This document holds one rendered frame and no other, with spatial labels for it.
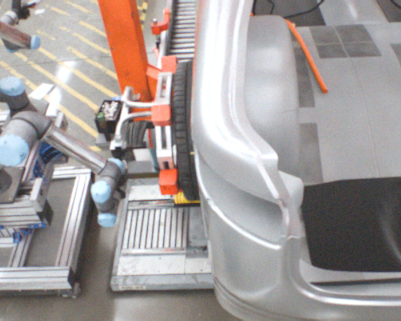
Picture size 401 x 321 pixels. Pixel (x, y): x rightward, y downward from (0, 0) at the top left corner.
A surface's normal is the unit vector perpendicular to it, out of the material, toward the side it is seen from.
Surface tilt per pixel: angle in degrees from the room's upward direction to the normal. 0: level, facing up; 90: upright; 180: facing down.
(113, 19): 90
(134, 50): 90
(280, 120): 55
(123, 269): 0
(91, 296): 0
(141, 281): 0
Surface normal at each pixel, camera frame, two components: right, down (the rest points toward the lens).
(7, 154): -0.05, 0.66
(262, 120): -0.07, 0.19
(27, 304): -0.09, -0.69
